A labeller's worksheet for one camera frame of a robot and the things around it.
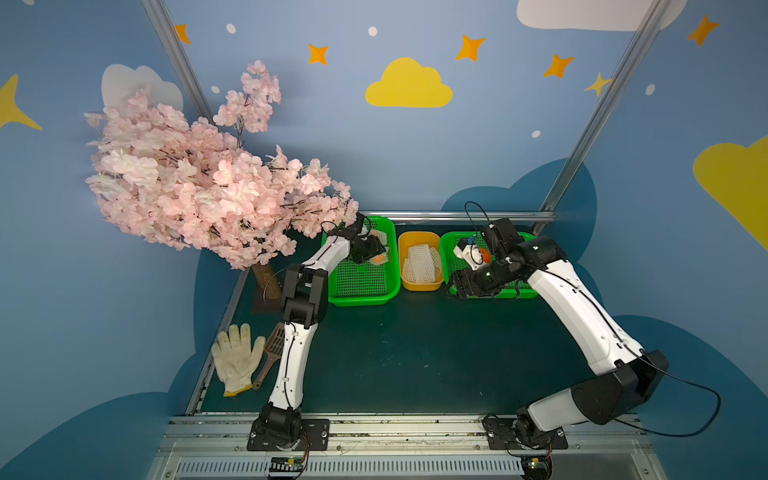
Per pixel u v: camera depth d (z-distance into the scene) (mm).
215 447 749
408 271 1024
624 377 397
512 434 744
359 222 913
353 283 1044
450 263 991
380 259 1046
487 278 630
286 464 724
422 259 986
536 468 733
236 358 864
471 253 666
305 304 640
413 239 1158
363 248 957
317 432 749
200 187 577
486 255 661
